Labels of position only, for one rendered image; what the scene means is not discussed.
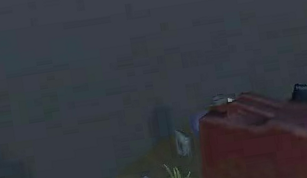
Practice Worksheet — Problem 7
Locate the purple blue box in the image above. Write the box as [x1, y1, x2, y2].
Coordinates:
[187, 109, 213, 138]

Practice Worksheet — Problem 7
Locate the grey white small object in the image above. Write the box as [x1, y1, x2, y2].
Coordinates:
[208, 92, 239, 109]

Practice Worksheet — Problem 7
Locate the brown wooden table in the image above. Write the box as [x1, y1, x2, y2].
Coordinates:
[111, 129, 209, 178]

